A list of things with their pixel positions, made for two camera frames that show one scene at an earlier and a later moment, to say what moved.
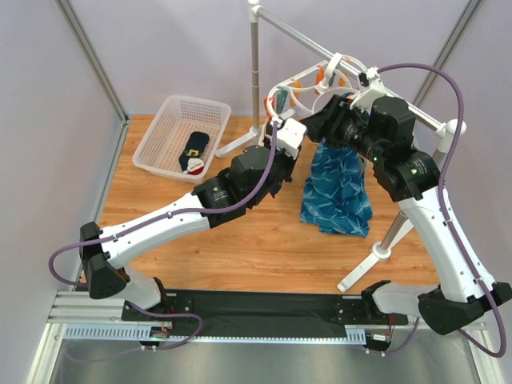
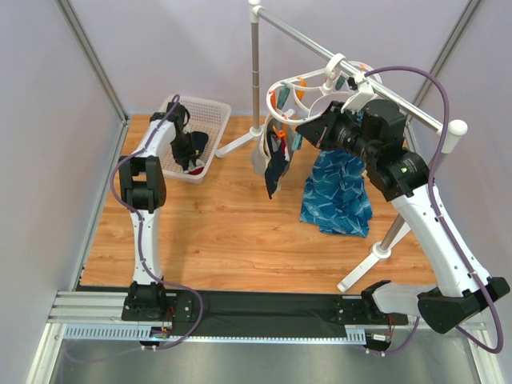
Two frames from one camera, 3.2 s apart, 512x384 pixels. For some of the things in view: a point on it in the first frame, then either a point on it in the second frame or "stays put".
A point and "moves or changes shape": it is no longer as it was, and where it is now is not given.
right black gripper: (327, 121) stays put
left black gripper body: (286, 165) → (182, 146)
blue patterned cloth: (337, 198) stays put
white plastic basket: (160, 149) stays put
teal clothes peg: (281, 98) moves or changes shape
